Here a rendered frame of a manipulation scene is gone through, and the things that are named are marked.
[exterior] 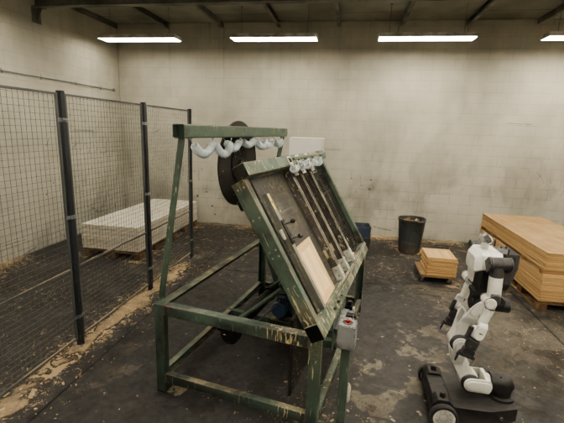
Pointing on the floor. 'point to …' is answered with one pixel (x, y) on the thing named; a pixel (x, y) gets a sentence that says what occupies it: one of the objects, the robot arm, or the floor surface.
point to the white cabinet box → (298, 145)
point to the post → (342, 386)
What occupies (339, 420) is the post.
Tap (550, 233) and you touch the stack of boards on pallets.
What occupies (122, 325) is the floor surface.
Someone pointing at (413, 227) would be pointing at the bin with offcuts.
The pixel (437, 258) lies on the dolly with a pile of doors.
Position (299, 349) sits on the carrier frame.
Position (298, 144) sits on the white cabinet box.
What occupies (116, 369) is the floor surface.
